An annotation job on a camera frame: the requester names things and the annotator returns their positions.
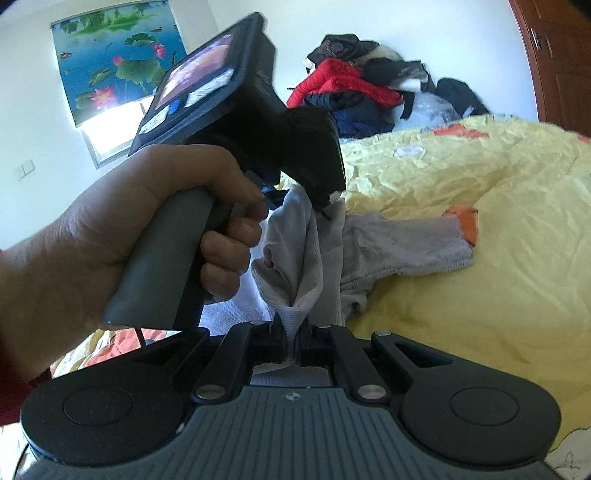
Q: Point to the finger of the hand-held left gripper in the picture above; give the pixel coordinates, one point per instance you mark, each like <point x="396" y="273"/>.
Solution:
<point x="330" y="203"/>

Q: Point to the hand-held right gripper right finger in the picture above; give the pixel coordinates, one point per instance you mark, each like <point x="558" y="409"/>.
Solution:
<point x="311" y="346"/>

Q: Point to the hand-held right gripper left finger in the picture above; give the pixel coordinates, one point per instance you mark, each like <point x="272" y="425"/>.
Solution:
<point x="265" y="344"/>

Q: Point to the grey small garment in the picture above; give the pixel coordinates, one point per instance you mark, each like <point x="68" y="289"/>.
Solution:
<point x="295" y="258"/>

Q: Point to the person's left forearm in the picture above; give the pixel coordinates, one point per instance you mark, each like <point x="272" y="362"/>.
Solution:
<point x="27" y="300"/>

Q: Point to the person's left hand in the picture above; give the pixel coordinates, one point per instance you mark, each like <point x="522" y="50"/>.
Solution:
<point x="115" y="217"/>

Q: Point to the red jacket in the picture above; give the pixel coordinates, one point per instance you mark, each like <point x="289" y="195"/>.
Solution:
<point x="341" y="78"/>

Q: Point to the navy blue garment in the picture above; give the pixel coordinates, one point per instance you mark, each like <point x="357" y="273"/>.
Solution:
<point x="360" y="115"/>

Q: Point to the clear plastic bag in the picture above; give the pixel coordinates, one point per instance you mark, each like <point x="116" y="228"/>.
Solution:
<point x="436" y="108"/>

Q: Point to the window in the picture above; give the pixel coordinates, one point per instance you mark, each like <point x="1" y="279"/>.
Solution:
<point x="111" y="134"/>

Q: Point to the black and white garment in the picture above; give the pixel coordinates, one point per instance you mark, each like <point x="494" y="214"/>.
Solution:
<point x="401" y="69"/>

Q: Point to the yellow quilt with orange print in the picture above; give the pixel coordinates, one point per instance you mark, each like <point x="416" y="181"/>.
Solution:
<point x="485" y="207"/>

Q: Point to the lotus print roller blind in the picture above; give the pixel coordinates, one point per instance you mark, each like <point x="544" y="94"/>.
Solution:
<point x="115" y="55"/>

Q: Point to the dark red clothing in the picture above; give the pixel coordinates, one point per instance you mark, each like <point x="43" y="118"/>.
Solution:
<point x="14" y="392"/>

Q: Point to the wooden door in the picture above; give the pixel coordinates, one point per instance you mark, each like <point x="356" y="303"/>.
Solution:
<point x="558" y="60"/>

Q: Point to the white wall switch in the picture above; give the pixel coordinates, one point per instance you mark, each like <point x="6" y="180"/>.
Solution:
<point x="25" y="168"/>

